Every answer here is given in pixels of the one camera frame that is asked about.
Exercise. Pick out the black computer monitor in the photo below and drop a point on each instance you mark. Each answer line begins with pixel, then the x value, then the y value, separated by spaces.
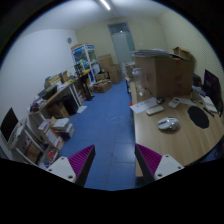
pixel 213 89

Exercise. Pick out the white calculator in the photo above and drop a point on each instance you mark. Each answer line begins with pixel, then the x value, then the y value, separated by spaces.
pixel 174 103

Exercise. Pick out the white low shelf unit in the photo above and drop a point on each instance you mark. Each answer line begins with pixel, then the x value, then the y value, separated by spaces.
pixel 34 151

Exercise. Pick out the large cardboard box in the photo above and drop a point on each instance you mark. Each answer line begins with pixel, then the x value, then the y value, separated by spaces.
pixel 165 76

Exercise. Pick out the glass display cabinet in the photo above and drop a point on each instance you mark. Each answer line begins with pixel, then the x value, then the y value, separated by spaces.
pixel 85 54

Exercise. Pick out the ceiling fluorescent lamp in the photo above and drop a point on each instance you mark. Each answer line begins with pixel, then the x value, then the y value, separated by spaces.
pixel 106 5

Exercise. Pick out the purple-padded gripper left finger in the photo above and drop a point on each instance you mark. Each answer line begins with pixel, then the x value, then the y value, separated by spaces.
pixel 76 167

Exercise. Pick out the grey door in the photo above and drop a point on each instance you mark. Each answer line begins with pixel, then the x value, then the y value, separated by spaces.
pixel 122 41

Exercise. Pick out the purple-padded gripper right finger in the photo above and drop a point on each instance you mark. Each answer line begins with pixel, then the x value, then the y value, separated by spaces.
pixel 153 165

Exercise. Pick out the black monitor on shelf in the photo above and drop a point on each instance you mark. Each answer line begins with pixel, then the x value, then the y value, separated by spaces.
pixel 8 125

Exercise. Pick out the stacked cardboard boxes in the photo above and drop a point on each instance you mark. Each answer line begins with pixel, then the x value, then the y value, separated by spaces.
pixel 106 64

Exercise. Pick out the white computer mouse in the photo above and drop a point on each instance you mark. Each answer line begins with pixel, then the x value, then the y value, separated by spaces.
pixel 168 123

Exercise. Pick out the white remote control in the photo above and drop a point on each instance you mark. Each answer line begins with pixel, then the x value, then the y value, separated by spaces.
pixel 154 110

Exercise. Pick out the flat cardboard box on floor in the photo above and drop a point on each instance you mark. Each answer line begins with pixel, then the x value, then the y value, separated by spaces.
pixel 102 87

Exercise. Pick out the stack of books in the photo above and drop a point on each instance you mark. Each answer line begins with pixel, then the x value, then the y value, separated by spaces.
pixel 63 127

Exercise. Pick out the white paper sheet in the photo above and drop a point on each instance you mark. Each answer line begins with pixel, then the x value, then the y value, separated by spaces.
pixel 144 105

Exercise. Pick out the clear plastic container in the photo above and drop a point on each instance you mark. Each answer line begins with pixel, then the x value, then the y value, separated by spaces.
pixel 138 80

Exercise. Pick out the wooden side desk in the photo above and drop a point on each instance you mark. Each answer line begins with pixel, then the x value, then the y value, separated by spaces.
pixel 54 94

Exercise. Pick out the round black mouse pad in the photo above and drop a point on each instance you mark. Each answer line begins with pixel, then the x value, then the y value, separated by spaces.
pixel 198 117

